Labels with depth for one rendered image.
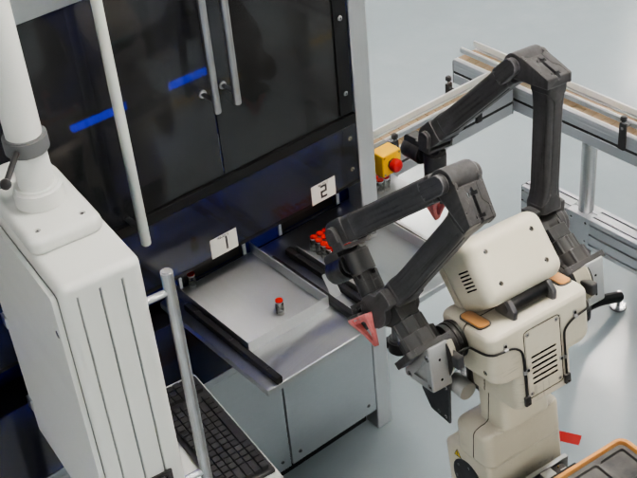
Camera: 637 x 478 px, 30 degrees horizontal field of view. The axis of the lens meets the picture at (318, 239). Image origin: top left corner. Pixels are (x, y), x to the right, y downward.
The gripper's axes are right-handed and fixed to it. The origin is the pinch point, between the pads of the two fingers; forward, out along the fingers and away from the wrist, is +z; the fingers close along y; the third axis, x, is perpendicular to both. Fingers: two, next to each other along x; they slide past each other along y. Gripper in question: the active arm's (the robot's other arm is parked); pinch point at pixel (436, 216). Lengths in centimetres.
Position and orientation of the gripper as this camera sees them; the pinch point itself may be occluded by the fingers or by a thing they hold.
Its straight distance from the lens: 305.2
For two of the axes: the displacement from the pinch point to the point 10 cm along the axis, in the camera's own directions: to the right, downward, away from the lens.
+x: -7.7, 4.4, -4.7
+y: -6.3, -4.2, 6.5
